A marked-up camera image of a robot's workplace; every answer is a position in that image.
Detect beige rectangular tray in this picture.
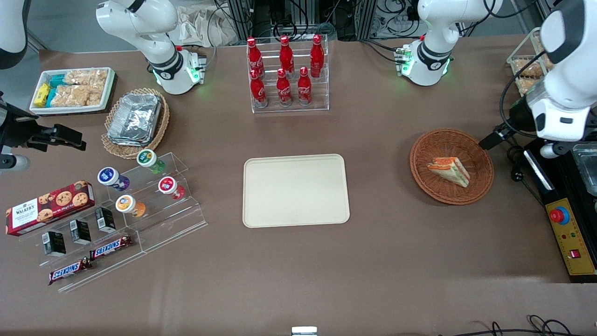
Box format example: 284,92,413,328
243,154,351,229

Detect yellow snack packet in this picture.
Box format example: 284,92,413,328
33,83,51,108

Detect brown snack pack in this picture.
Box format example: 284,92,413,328
517,77,544,95
534,34,555,63
513,58,545,78

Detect clear acrylic step stand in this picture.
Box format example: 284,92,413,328
19,201,146,294
105,151,208,255

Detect red small jar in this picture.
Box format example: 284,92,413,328
158,176,186,200

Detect orange small jar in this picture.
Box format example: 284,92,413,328
115,195,146,218

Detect white rectangular snack tray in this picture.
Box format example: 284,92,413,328
29,67,117,116

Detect steel pan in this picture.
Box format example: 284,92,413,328
570,141,597,197

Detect black power cable with plug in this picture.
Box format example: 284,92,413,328
506,144,547,207

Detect yellow control box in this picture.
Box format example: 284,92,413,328
545,198,597,276

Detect light oval wicker basket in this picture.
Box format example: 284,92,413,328
101,88,170,160

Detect black floor cables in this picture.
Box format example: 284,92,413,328
438,315,586,336

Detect black equipment rack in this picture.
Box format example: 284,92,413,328
226,0,379,43

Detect triangular sandwich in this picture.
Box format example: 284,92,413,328
427,156,471,188

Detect clear rice cracker pack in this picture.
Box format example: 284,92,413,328
51,84,90,107
65,69,109,87
86,84,105,106

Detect small black box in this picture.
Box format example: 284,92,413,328
69,219,92,245
94,207,117,234
42,231,67,257

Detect green small jar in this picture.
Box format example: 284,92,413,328
136,148,167,175

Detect purple small jar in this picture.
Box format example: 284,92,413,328
97,167,131,191

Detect beige cloth bag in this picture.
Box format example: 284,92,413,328
176,4,239,47

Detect clear acrylic bottle rack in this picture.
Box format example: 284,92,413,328
246,35,330,114

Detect brown round wicker basket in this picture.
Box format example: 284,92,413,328
410,129,495,206

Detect white cylindrical gripper attachment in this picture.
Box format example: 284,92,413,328
0,154,31,172

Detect Snickers chocolate bar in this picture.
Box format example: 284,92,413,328
48,258,93,286
89,235,134,261

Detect red Walkers cookie box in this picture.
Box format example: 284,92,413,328
5,180,96,237

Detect silver foil tray stack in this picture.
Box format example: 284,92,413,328
107,93,163,147

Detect red cola bottle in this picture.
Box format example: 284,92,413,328
279,35,296,73
276,68,293,107
297,67,312,106
250,69,269,108
246,37,264,78
310,34,325,78

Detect white wire rack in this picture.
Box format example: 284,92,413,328
507,27,556,97

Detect red emergency stop button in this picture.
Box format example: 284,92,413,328
549,206,571,225

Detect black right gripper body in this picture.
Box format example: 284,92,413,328
0,99,42,154

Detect black appliance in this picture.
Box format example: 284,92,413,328
522,138,597,284

